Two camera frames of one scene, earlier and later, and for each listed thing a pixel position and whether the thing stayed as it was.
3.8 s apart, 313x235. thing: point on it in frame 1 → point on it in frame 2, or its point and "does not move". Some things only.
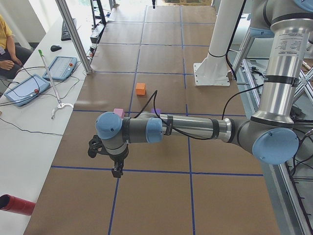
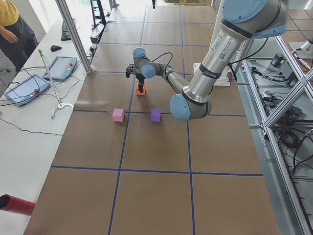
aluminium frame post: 74,35 does not move
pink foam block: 119,111 does not move
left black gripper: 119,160 → 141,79
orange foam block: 140,89 does not move
